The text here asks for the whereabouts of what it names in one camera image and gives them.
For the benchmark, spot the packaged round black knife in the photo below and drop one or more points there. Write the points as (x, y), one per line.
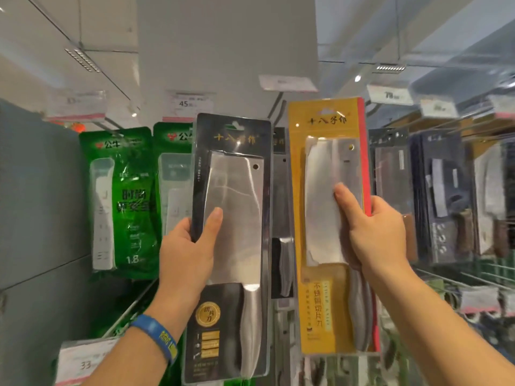
(442, 188)

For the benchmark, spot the white track spot light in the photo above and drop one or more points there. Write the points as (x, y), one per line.
(133, 110)

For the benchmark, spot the grey metal display shelf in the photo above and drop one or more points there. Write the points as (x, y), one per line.
(40, 196)

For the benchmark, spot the person's right forearm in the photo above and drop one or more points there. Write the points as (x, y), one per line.
(434, 333)

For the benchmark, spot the black packaged cleaver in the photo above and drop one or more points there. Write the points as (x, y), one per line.
(237, 188)
(281, 196)

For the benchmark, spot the white flip price tag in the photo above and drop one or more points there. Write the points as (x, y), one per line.
(287, 83)

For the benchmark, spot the black linear track light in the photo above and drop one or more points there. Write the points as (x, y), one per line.
(390, 68)
(82, 60)

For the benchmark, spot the packaged cleaver wooden handle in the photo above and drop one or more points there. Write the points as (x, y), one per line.
(392, 168)

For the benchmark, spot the yellow packaged cleaver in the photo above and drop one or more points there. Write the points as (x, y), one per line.
(322, 128)

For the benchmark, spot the blue wristband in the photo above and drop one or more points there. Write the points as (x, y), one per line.
(157, 335)

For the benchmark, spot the person's right hand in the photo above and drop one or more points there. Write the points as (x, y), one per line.
(382, 237)

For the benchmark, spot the person's left hand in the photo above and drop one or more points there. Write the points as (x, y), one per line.
(185, 269)

